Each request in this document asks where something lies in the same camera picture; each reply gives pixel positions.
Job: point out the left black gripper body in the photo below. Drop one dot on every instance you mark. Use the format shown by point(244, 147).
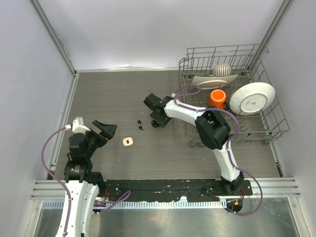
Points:
point(95, 140)

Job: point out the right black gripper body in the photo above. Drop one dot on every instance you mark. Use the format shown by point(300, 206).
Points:
point(162, 121)

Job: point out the beige earbud charging case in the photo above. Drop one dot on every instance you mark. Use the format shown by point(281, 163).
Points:
point(127, 141)

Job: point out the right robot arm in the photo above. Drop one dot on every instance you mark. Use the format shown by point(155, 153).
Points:
point(214, 132)

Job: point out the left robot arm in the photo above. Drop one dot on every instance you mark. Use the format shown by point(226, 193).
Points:
point(81, 184)

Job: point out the white square plate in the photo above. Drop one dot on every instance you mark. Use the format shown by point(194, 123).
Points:
point(207, 83)

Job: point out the orange mug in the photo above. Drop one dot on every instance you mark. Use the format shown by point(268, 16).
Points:
point(217, 98)

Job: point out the striped ceramic mug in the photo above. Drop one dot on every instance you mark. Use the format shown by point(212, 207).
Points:
point(220, 70)

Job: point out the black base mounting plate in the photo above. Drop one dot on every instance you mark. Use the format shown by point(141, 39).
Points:
point(168, 190)

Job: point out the white round plate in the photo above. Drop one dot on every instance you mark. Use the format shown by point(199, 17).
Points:
point(252, 98)

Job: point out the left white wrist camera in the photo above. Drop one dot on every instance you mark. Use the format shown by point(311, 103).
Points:
point(77, 126)

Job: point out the white slotted cable duct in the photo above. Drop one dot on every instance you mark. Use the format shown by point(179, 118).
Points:
point(182, 204)

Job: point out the grey wire dish rack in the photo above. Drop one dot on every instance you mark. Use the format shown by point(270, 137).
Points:
point(266, 125)

